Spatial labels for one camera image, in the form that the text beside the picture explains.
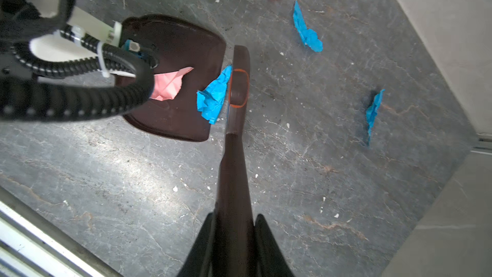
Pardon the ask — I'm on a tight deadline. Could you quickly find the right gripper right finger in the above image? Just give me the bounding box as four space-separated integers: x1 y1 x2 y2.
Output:
254 214 295 277

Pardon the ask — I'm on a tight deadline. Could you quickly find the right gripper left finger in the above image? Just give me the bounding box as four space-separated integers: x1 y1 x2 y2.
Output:
177 212 215 277

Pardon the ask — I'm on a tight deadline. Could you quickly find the dark brown hand brush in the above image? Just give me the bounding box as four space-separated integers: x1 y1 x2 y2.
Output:
211 46 256 276

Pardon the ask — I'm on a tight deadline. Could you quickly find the dark brown dustpan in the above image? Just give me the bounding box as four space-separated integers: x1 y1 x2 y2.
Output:
122 14 226 142

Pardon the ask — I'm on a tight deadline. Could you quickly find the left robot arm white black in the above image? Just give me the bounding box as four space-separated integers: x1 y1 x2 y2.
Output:
1 0 155 122

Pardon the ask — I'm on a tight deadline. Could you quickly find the blue paper scrap middle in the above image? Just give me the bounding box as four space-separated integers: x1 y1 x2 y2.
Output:
197 65 233 124

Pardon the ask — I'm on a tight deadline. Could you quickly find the blue paper scrap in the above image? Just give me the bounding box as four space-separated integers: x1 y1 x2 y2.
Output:
293 1 324 53
197 65 233 124
366 89 385 144

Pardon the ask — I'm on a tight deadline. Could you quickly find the blue paper scrap back right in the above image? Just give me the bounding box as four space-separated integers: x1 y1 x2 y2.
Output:
366 89 385 144

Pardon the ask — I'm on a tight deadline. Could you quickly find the pink paper scrap front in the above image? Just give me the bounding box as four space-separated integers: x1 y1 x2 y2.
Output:
151 67 194 101

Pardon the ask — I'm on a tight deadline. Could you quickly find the blue paper scrap back left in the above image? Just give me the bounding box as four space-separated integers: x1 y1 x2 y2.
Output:
293 1 324 53

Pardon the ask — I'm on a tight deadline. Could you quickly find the aluminium mounting rail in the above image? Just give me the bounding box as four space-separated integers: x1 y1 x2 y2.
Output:
1 188 120 276

